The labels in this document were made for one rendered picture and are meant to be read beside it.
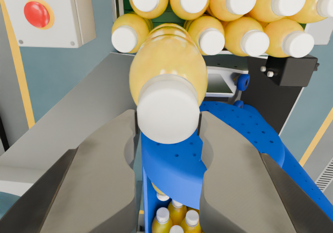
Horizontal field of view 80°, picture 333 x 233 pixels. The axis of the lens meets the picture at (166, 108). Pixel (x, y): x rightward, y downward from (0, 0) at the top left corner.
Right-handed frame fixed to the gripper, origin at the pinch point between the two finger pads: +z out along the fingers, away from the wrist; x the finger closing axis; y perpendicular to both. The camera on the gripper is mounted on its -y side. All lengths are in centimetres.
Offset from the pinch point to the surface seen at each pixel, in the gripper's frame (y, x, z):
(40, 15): -3.8, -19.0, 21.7
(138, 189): 157, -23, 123
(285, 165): 58, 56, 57
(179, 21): -1.9, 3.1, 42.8
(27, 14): -3.9, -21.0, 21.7
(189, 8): -5.4, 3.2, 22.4
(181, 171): 17.1, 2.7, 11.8
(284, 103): 57, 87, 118
